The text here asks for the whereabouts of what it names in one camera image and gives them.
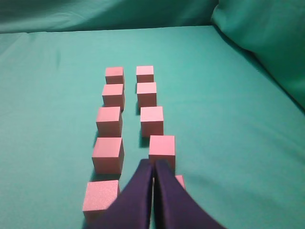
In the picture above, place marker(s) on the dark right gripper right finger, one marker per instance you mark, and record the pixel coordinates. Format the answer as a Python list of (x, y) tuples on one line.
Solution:
[(174, 208)]

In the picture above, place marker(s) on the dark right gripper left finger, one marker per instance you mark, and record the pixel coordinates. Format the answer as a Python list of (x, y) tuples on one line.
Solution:
[(132, 208)]

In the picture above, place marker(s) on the pink cube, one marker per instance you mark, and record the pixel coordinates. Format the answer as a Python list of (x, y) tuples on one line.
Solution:
[(98, 197), (152, 121), (145, 74), (162, 147), (147, 94), (113, 95), (109, 122), (114, 75), (108, 155), (180, 179)]

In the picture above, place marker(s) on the green cloth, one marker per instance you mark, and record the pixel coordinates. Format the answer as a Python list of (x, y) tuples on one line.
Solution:
[(230, 77)]

